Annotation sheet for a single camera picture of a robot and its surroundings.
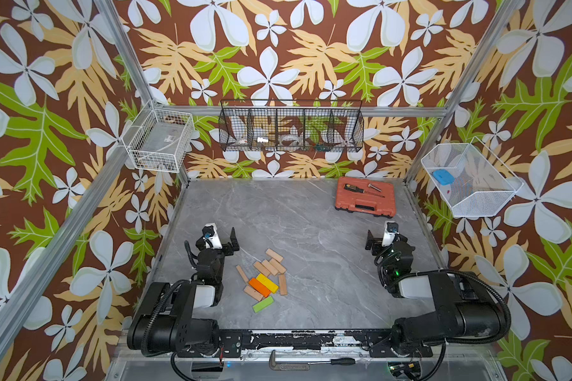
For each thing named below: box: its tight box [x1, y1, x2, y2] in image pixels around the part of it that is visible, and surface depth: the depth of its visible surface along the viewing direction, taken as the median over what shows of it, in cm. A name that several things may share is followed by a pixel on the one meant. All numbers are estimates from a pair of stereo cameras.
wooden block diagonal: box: [278, 273, 288, 296], surface depth 88 cm
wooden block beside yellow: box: [269, 257, 287, 274], surface depth 92 cm
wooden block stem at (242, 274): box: [235, 264, 250, 284], surface depth 89 cm
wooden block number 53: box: [261, 259, 279, 277], surface depth 92 cm
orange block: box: [248, 277, 271, 298], surface depth 86 cm
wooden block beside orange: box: [243, 284, 264, 302], surface depth 86 cm
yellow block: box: [255, 273, 279, 294], surface depth 88 cm
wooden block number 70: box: [252, 261, 271, 278], surface depth 92 cm
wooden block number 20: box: [265, 248, 285, 263], surface depth 96 cm
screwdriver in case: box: [343, 183, 386, 198], surface depth 110 cm
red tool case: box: [334, 177, 397, 218], surface depth 109 cm
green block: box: [251, 295, 275, 314], surface depth 84 cm
